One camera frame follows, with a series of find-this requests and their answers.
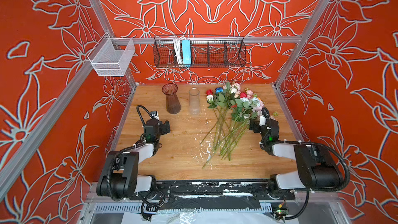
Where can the blue rose stem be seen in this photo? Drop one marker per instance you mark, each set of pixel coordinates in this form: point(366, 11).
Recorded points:
point(218, 90)

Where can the clear glass vase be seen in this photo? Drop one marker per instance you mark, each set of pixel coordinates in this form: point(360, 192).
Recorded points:
point(194, 101)

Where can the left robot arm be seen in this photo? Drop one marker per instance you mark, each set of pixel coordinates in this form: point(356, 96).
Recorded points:
point(119, 178)

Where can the clear acrylic wall bin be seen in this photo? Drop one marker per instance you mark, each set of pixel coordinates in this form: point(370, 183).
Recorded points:
point(112, 56)

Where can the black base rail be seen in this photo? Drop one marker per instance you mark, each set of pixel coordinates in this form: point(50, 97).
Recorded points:
point(221, 194)

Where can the black wire wall basket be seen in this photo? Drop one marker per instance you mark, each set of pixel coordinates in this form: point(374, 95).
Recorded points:
point(206, 51)

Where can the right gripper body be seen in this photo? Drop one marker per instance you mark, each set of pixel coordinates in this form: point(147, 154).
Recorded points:
point(257, 126)

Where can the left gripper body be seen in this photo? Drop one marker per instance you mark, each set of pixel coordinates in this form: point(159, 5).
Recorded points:
point(164, 126)

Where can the dark ribbed glass vase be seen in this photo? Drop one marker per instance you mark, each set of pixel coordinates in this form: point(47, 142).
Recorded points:
point(173, 105)

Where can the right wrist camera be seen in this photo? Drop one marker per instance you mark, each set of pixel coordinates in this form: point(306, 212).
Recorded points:
point(265, 118)

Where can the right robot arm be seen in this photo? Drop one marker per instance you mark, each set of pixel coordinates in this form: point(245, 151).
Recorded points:
point(318, 166)

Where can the light blue power strip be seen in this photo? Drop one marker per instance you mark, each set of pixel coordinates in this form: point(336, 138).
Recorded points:
point(186, 52)

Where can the white rose stem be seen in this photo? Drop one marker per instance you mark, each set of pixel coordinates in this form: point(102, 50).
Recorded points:
point(213, 106)

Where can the small circuit board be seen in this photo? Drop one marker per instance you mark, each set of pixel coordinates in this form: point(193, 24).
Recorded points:
point(280, 212)

